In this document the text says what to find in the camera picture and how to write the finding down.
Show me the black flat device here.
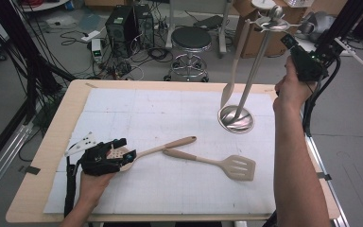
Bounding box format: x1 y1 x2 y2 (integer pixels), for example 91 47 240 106
193 14 225 31

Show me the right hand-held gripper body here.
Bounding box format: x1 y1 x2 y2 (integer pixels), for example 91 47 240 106
290 37 363 83

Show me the large black computer tower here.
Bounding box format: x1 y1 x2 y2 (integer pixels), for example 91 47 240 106
105 5 136 60

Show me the black tape strip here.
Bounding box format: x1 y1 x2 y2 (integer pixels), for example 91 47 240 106
18 165 42 176
316 172 333 182

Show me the white device with green display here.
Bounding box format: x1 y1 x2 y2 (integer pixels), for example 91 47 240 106
91 38 103 64

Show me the grey metal stand leg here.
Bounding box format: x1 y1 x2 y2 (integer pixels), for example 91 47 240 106
166 0 178 50
218 0 232 60

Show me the person's left hand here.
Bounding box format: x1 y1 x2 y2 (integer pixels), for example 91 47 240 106
78 171 117 206

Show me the cardboard box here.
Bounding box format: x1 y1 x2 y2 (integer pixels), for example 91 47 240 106
233 0 297 60

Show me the tangle of floor cables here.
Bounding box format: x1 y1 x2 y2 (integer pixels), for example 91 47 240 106
60 27 174 81

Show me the beige solid spatula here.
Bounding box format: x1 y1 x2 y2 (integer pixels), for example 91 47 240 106
220 18 251 110

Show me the beige slotted spatula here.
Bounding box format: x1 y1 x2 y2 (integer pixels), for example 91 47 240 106
163 148 257 183

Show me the slim black computer tower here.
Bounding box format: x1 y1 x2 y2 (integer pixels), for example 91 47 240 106
133 3 155 50

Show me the white round table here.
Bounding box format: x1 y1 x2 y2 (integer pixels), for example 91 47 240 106
22 0 70 13

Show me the beige perforated skimmer spoon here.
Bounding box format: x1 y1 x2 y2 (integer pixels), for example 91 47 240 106
106 135 198 173

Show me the black frame post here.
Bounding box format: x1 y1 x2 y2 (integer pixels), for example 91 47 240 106
302 0 363 137

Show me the white foam mat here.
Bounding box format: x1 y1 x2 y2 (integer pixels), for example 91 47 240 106
43 87 278 216

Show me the metal utensil stand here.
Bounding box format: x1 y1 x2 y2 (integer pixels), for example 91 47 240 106
216 4 301 135

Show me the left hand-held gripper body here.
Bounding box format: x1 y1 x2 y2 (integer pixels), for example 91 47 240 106
64 131 126 177

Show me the black gripper strap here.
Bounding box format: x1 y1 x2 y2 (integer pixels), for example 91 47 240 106
63 157 78 218

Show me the grey bag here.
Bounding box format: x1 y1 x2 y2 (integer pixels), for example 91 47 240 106
299 11 337 42

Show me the white power strip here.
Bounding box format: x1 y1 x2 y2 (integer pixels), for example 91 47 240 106
80 29 102 43

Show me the aluminium rail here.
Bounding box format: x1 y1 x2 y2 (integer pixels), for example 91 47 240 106
0 122 34 206
305 135 351 227

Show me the black round stool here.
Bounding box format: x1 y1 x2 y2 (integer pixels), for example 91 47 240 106
164 26 213 83

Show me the black frame with cables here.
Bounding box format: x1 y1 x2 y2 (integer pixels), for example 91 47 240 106
0 0 77 127

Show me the person's right hand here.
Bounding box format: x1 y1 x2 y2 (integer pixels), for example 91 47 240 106
273 56 317 110

